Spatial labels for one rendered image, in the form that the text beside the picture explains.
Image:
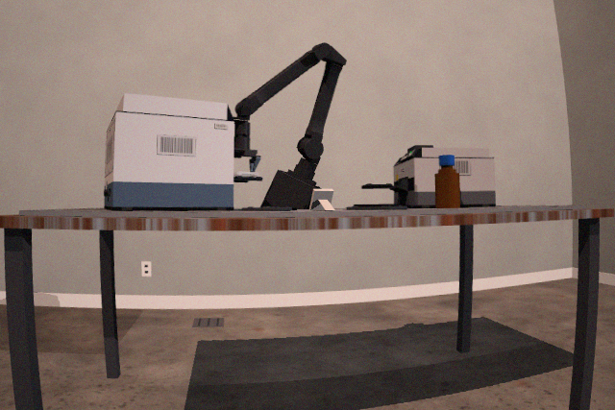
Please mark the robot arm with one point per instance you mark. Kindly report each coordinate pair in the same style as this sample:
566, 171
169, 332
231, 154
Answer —
310, 146

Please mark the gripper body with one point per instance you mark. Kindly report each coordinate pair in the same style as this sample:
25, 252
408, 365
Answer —
244, 144

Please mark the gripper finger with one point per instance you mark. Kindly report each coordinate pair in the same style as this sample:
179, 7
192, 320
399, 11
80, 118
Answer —
254, 162

